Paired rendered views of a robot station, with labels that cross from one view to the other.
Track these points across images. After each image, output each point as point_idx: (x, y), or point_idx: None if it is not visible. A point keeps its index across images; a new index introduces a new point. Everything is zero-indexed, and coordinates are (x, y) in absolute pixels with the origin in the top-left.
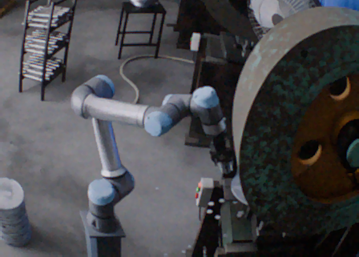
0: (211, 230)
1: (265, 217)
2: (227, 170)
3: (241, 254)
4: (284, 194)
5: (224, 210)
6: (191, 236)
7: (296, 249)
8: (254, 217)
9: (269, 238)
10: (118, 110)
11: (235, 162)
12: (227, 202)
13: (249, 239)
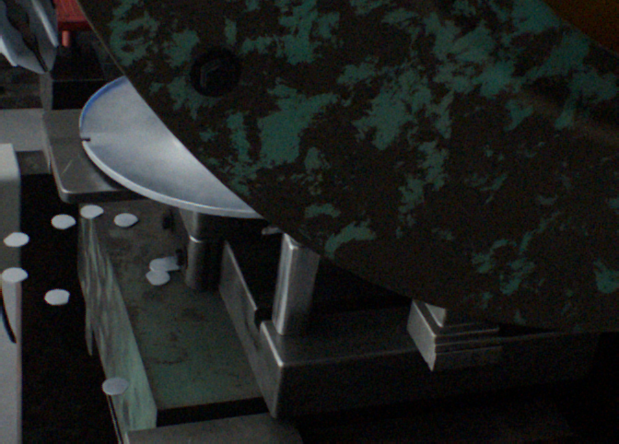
0: (72, 378)
1: (304, 200)
2: (40, 52)
3: None
4: (407, 12)
5: (91, 268)
6: (15, 426)
7: (531, 438)
8: (234, 275)
9: (353, 379)
10: None
11: (90, 64)
12: (91, 228)
13: (245, 397)
